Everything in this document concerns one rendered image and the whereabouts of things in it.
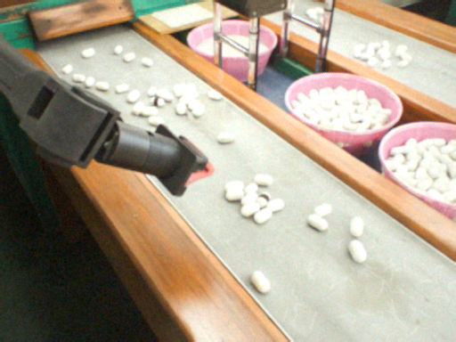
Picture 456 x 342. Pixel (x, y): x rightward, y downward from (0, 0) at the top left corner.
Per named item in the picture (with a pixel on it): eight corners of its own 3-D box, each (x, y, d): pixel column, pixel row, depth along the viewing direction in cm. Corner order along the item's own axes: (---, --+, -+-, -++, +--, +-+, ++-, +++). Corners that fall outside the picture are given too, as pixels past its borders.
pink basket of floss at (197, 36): (268, 92, 123) (270, 61, 117) (178, 83, 127) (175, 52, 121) (279, 52, 143) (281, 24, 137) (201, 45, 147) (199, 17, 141)
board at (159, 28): (159, 36, 131) (159, 32, 130) (137, 20, 140) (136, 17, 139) (247, 12, 145) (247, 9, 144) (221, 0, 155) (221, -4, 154)
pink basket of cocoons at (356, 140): (370, 182, 93) (380, 146, 87) (262, 142, 105) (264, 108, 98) (405, 124, 110) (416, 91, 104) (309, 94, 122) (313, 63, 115)
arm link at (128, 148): (98, 169, 51) (118, 126, 50) (73, 144, 55) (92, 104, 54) (143, 180, 56) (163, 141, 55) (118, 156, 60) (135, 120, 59)
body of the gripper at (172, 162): (168, 125, 64) (129, 110, 59) (207, 160, 58) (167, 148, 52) (148, 161, 66) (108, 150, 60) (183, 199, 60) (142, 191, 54)
